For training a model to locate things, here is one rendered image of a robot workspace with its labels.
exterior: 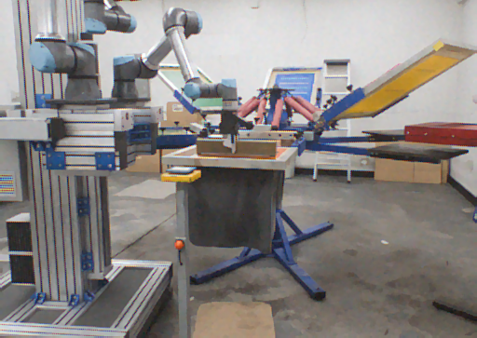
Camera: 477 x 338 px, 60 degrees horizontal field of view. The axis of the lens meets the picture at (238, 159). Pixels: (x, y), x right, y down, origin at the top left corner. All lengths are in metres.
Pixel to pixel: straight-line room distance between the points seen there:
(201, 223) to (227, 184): 0.25
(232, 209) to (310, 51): 4.77
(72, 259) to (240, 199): 0.91
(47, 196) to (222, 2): 5.20
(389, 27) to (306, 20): 1.20
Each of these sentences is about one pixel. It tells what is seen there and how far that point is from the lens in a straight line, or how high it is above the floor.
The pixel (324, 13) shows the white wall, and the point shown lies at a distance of 6.61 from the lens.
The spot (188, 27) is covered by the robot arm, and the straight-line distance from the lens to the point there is 2.20.
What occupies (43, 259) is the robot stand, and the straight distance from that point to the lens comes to 2.38.
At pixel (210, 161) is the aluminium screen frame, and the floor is 0.98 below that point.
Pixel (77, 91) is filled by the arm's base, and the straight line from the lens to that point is 1.89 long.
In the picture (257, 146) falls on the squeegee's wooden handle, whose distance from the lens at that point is 2.02.
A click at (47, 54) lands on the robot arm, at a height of 1.43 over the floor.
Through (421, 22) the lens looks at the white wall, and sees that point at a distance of 6.63.
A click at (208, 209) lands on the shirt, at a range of 2.06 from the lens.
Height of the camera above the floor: 1.29
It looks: 9 degrees down
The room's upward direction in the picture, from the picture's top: straight up
